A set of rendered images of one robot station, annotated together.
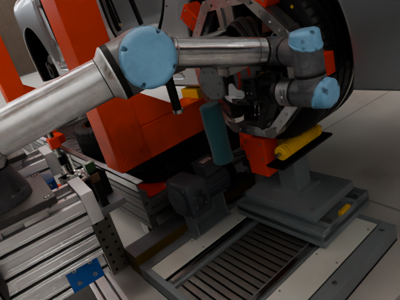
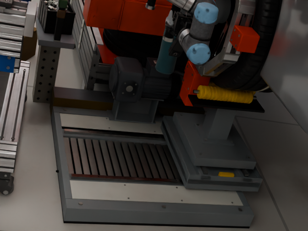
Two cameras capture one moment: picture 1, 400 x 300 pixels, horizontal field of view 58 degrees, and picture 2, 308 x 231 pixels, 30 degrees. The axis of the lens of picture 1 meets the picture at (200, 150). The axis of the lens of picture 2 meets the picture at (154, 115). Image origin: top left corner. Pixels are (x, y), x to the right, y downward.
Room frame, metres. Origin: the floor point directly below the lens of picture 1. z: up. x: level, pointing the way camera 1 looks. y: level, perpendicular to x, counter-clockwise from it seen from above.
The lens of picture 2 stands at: (-0.94, -0.66, 1.56)
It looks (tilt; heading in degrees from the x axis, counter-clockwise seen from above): 29 degrees down; 14
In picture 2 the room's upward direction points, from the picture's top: 15 degrees clockwise
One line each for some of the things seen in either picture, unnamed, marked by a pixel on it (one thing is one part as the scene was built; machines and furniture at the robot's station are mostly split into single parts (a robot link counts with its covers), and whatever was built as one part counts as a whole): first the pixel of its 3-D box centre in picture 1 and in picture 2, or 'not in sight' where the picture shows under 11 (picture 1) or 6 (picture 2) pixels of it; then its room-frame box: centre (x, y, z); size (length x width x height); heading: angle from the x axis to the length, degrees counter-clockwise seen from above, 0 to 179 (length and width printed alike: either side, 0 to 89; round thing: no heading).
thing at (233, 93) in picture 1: (233, 92); (170, 17); (1.06, -0.14, 0.85); 0.09 x 0.03 x 0.06; 42
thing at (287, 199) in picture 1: (293, 168); (219, 118); (1.47, -0.39, 0.32); 0.40 x 0.30 x 0.28; 33
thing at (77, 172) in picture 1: (85, 183); (56, 13); (1.52, 0.55, 0.51); 0.20 x 0.14 x 0.13; 40
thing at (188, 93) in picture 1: (199, 89); not in sight; (1.88, -0.09, 0.71); 0.14 x 0.14 x 0.05; 33
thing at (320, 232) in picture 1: (299, 202); (208, 151); (1.47, -0.39, 0.13); 0.50 x 0.36 x 0.10; 33
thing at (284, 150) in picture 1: (299, 140); (225, 94); (1.33, -0.40, 0.51); 0.29 x 0.06 x 0.06; 123
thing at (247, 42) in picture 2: (315, 65); (244, 39); (1.12, -0.43, 0.85); 0.09 x 0.08 x 0.07; 33
